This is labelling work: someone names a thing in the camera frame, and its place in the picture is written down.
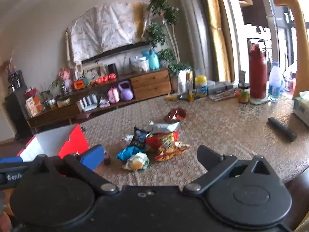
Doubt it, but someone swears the floral cloth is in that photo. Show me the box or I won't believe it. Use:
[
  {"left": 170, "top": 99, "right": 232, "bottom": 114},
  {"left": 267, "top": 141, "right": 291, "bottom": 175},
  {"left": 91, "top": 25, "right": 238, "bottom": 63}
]
[{"left": 66, "top": 2, "right": 149, "bottom": 66}]

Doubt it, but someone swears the egg print snack packet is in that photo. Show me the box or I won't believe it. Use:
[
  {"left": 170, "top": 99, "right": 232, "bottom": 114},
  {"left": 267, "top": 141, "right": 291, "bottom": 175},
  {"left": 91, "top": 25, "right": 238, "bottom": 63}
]
[{"left": 122, "top": 152, "right": 150, "bottom": 172}]

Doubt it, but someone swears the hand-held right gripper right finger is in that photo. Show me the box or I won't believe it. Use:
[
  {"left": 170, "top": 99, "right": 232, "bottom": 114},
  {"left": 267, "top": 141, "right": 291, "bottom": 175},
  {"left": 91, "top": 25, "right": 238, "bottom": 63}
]
[{"left": 183, "top": 145, "right": 285, "bottom": 194}]

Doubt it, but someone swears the blue snack packet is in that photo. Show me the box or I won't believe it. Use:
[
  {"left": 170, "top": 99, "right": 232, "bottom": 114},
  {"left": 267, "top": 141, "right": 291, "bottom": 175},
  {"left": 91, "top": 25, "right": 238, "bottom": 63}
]
[{"left": 116, "top": 146, "right": 145, "bottom": 162}]

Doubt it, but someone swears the clear plastic bag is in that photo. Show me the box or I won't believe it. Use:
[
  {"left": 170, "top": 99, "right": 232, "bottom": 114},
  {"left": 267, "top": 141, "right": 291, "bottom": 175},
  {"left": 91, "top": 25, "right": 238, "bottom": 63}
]
[{"left": 130, "top": 55, "right": 150, "bottom": 72}]

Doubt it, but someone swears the teal plastic jug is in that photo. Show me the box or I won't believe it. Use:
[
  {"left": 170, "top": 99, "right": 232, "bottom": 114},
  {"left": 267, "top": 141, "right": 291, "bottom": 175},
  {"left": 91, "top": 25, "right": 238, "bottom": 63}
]
[{"left": 142, "top": 49, "right": 160, "bottom": 70}]

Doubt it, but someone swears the yellow lid wipes canister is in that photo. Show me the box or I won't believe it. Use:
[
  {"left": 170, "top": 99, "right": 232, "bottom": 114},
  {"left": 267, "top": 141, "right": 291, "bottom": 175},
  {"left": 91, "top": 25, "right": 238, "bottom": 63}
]
[{"left": 194, "top": 75, "right": 209, "bottom": 97}]

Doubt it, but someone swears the grey flat box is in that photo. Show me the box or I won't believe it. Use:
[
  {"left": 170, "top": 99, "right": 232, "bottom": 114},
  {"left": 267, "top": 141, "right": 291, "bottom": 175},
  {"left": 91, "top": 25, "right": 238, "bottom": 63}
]
[{"left": 208, "top": 81, "right": 239, "bottom": 101}]

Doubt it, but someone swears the black cylindrical object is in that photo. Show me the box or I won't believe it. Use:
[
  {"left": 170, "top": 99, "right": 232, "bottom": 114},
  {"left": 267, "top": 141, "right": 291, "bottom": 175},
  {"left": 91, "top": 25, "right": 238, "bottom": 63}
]
[{"left": 267, "top": 117, "right": 297, "bottom": 142}]

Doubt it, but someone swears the green plant in glass vase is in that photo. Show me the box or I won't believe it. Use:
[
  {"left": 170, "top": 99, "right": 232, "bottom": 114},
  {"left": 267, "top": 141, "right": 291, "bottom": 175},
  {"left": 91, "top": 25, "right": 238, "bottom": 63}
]
[{"left": 40, "top": 77, "right": 63, "bottom": 108}]

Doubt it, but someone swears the purple kettlebell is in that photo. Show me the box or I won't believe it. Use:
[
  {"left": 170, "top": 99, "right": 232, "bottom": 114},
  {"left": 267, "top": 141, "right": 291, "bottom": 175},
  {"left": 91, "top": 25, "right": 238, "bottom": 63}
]
[{"left": 117, "top": 80, "right": 134, "bottom": 101}]

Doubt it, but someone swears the pink doll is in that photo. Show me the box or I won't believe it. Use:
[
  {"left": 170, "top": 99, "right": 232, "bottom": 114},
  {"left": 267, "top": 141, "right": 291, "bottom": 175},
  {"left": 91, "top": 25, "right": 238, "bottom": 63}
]
[{"left": 59, "top": 68, "right": 74, "bottom": 90}]

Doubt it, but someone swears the yellow giraffe figure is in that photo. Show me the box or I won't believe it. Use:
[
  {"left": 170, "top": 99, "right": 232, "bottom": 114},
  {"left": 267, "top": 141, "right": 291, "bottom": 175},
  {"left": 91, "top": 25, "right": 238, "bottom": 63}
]
[{"left": 273, "top": 0, "right": 309, "bottom": 99}]

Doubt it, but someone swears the photo frame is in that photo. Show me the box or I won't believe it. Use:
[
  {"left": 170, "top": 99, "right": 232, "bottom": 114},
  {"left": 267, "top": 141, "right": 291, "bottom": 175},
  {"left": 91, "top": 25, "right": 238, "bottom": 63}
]
[{"left": 83, "top": 63, "right": 107, "bottom": 80}]

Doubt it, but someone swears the grey standing air conditioner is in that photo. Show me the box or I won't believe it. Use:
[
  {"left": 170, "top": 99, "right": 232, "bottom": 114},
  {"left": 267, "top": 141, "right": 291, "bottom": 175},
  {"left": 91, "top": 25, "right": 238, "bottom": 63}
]
[{"left": 177, "top": 0, "right": 213, "bottom": 81}]

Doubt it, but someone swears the clear water bottle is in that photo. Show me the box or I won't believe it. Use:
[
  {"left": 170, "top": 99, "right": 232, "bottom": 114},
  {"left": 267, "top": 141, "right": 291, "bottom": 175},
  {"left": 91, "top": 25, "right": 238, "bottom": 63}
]
[{"left": 268, "top": 61, "right": 285, "bottom": 99}]

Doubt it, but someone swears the black television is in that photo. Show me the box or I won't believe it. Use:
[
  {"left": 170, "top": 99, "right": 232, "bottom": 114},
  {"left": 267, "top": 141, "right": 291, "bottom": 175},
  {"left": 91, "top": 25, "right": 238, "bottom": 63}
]
[{"left": 81, "top": 42, "right": 150, "bottom": 62}]

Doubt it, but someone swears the artificial green tree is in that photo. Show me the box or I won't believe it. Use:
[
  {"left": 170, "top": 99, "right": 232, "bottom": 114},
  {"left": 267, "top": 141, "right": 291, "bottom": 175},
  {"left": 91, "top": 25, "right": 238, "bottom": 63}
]
[{"left": 142, "top": 0, "right": 194, "bottom": 73}]

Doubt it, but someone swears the tissue box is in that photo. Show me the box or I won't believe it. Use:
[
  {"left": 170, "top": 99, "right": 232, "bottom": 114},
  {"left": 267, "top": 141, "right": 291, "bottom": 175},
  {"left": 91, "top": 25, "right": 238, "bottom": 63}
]
[{"left": 293, "top": 90, "right": 309, "bottom": 126}]

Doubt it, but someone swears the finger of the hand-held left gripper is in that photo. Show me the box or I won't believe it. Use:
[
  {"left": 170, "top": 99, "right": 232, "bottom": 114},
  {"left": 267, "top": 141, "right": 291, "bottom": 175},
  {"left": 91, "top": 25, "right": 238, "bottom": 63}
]
[{"left": 0, "top": 157, "right": 23, "bottom": 167}]

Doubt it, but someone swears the yellow curtain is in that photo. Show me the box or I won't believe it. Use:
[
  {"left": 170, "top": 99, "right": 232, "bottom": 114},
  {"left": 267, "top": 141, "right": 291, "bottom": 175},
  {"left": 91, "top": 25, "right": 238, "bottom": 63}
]
[{"left": 201, "top": 0, "right": 236, "bottom": 81}]

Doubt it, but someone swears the pink toy case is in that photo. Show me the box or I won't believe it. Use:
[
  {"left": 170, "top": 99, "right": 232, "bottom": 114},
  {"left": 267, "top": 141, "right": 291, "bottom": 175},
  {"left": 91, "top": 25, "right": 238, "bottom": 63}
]
[{"left": 107, "top": 87, "right": 120, "bottom": 104}]

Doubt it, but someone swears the white router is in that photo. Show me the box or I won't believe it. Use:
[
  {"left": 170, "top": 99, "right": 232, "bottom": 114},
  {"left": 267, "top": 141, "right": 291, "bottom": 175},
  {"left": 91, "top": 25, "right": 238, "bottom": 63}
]
[{"left": 76, "top": 94, "right": 98, "bottom": 112}]

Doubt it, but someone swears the white carton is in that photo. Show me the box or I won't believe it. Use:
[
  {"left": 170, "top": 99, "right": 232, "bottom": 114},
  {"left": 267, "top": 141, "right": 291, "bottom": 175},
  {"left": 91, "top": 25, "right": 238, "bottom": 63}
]
[{"left": 178, "top": 70, "right": 194, "bottom": 93}]

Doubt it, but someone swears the white orange snack bag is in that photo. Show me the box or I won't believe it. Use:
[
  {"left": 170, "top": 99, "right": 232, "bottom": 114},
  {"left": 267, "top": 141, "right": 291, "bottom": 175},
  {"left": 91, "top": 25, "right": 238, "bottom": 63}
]
[{"left": 25, "top": 98, "right": 38, "bottom": 118}]

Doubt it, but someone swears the yellow orange snack packet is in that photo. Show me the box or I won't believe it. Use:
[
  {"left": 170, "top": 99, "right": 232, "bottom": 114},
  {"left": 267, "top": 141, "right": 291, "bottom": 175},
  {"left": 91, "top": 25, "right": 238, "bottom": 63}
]
[{"left": 154, "top": 138, "right": 190, "bottom": 162}]

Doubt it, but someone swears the small glass jar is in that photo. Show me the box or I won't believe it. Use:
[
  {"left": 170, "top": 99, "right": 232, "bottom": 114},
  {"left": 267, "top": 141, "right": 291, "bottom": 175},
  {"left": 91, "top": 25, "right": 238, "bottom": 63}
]
[{"left": 239, "top": 83, "right": 250, "bottom": 104}]

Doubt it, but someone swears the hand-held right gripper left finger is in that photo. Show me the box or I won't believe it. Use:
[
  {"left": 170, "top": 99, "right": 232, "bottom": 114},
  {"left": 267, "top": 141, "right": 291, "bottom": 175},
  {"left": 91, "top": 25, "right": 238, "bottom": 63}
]
[{"left": 34, "top": 144, "right": 119, "bottom": 195}]

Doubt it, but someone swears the dark red snack packet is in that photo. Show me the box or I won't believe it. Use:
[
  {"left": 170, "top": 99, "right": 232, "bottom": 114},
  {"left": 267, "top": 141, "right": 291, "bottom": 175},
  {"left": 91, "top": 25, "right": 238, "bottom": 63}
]
[{"left": 164, "top": 108, "right": 187, "bottom": 123}]

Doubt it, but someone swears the black cabinet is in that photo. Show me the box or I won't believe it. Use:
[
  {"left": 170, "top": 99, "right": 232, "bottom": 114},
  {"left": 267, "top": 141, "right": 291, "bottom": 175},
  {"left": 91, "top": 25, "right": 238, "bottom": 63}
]
[{"left": 5, "top": 84, "right": 34, "bottom": 141}]

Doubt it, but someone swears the black snack packet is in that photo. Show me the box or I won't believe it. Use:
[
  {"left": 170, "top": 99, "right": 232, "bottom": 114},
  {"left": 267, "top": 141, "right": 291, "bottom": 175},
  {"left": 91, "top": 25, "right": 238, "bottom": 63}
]
[{"left": 129, "top": 126, "right": 153, "bottom": 149}]

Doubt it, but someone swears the red thermos flask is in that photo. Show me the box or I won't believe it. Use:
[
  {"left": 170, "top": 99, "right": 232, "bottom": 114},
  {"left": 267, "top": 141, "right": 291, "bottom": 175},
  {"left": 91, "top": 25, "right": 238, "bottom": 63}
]
[{"left": 249, "top": 42, "right": 268, "bottom": 99}]

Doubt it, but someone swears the orange box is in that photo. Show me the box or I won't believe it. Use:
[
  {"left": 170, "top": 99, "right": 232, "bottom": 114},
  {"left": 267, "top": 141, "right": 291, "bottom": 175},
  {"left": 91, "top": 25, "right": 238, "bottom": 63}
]
[{"left": 34, "top": 96, "right": 44, "bottom": 112}]

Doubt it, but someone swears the red and white cardboard box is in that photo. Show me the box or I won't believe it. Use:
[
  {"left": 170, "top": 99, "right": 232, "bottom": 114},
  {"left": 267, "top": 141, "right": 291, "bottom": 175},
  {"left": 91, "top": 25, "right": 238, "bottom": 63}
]
[{"left": 16, "top": 124, "right": 90, "bottom": 165}]

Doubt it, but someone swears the black coffee machine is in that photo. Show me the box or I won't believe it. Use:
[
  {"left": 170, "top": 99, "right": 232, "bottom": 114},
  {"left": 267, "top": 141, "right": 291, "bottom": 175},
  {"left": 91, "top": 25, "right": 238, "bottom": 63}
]
[{"left": 7, "top": 70, "right": 28, "bottom": 93}]

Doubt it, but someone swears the black speaker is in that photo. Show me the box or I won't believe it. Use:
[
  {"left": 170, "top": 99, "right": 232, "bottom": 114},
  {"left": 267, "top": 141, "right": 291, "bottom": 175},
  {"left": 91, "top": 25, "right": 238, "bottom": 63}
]
[{"left": 107, "top": 63, "right": 118, "bottom": 78}]

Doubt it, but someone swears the wooden television cabinet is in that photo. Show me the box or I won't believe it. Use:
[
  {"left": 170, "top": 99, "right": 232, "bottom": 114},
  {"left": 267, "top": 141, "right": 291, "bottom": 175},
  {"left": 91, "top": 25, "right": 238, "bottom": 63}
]
[{"left": 26, "top": 68, "right": 173, "bottom": 128}]

